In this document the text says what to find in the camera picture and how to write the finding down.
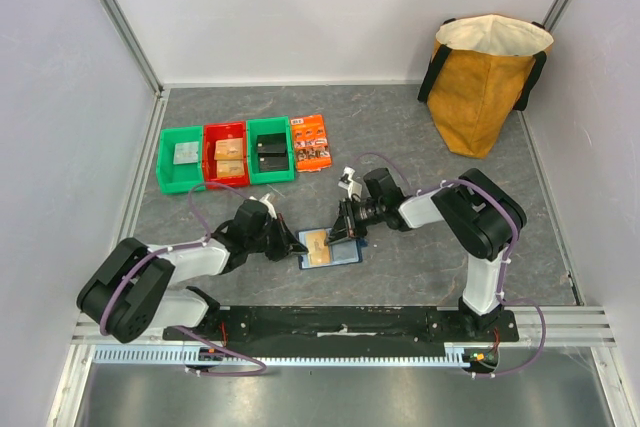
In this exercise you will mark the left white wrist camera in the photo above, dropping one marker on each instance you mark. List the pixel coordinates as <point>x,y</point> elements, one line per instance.
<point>266,200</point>

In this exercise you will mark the red bin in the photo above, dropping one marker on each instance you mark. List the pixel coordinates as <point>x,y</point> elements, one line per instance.
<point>214,132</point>

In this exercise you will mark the lower gold card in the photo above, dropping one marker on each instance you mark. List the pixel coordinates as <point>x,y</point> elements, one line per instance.
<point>230,168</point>

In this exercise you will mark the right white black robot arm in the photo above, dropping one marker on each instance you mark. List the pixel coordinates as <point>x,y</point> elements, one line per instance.
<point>483,218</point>

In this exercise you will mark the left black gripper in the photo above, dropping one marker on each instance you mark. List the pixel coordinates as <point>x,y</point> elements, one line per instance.
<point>286,239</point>

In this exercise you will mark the blue card holder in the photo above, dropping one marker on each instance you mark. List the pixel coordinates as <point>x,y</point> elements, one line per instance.
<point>345,253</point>

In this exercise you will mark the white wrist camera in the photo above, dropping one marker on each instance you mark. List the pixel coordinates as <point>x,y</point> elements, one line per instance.
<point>347,182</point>
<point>266,200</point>

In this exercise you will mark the right green bin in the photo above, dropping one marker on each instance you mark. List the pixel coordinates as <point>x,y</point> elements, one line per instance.
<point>271,125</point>

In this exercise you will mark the aluminium frame rail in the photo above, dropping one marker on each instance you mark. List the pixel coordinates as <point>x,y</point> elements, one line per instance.
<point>563,326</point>

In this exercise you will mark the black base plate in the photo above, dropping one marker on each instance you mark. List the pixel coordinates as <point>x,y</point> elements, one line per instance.
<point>242,324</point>

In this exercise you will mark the orange blister pack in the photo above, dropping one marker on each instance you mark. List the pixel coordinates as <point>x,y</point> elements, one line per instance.
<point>310,142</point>

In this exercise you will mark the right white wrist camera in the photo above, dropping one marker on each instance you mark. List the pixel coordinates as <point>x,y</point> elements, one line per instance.
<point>347,182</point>

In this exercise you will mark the left green bin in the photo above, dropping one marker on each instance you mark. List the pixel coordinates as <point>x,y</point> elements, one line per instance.
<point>177,179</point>

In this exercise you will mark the gold credit card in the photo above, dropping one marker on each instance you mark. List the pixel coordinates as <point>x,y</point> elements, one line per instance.
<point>319,253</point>

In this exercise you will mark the yellow tote bag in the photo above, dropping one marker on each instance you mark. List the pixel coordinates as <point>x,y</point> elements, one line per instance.
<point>481,69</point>

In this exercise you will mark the silver card in bin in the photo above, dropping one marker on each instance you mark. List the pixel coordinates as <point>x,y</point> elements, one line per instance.
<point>186,153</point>

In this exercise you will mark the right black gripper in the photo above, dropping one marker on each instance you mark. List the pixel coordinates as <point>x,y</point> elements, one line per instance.
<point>348,218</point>

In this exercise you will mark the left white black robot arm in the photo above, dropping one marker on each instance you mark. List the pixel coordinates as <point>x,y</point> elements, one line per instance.
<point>127,294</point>

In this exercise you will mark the green bin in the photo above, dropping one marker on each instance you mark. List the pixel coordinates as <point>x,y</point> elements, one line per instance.
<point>271,125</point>
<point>177,179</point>

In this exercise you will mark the upper black card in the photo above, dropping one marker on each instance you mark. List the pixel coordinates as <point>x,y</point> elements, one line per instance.
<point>271,143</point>

